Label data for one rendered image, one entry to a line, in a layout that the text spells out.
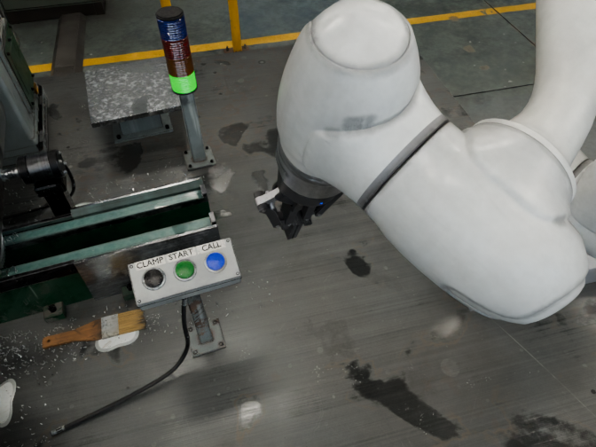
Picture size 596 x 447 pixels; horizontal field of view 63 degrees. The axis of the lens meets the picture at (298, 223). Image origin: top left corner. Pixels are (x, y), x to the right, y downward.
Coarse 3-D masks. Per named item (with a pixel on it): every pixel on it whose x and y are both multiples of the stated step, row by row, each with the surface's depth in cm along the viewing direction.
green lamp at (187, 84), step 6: (174, 78) 113; (180, 78) 113; (186, 78) 113; (192, 78) 115; (174, 84) 115; (180, 84) 114; (186, 84) 114; (192, 84) 116; (174, 90) 116; (180, 90) 115; (186, 90) 116; (192, 90) 117
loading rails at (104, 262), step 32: (160, 192) 109; (192, 192) 110; (32, 224) 102; (64, 224) 104; (96, 224) 104; (128, 224) 107; (160, 224) 111; (192, 224) 104; (32, 256) 104; (64, 256) 98; (96, 256) 96; (128, 256) 99; (0, 288) 94; (32, 288) 97; (64, 288) 100; (96, 288) 102; (128, 288) 104; (0, 320) 101
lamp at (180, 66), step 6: (168, 60) 110; (174, 60) 109; (180, 60) 110; (186, 60) 110; (168, 66) 112; (174, 66) 110; (180, 66) 111; (186, 66) 111; (192, 66) 114; (174, 72) 112; (180, 72) 112; (186, 72) 112; (192, 72) 114
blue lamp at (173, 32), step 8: (160, 24) 104; (168, 24) 103; (176, 24) 104; (184, 24) 106; (160, 32) 106; (168, 32) 104; (176, 32) 105; (184, 32) 106; (168, 40) 106; (176, 40) 106
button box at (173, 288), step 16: (224, 240) 80; (160, 256) 78; (176, 256) 78; (192, 256) 79; (224, 256) 79; (144, 272) 77; (208, 272) 78; (224, 272) 79; (240, 272) 79; (144, 288) 76; (160, 288) 76; (176, 288) 77; (192, 288) 77; (208, 288) 80; (144, 304) 76; (160, 304) 80
